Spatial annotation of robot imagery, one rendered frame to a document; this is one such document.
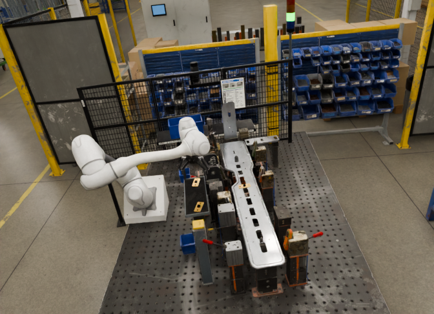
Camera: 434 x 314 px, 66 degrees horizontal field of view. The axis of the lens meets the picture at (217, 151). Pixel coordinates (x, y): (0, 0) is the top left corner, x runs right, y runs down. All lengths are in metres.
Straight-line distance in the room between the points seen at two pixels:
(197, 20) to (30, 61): 5.08
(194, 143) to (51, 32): 2.90
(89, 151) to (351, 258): 1.69
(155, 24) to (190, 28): 0.84
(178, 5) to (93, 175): 7.21
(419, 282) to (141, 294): 2.18
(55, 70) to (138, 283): 2.95
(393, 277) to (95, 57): 3.71
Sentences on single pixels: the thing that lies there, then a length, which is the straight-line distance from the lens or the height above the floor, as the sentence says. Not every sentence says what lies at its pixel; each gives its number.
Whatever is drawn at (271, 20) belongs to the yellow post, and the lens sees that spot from 3.07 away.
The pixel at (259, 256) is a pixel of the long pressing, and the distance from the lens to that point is 1.89.
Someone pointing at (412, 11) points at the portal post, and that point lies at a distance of 6.65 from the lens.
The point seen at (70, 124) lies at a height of 0.73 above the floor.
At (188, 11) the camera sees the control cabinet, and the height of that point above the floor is 1.31.
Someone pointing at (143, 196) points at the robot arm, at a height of 1.01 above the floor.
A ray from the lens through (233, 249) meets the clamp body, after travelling 1.85.
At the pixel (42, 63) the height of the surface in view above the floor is 1.53.
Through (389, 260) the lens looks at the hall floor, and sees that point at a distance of 3.38.
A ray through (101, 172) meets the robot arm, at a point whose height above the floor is 1.46.
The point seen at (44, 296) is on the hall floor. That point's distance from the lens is 3.54.
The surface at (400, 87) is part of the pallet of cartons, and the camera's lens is 5.81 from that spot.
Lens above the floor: 2.40
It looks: 30 degrees down
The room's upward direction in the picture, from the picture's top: 7 degrees counter-clockwise
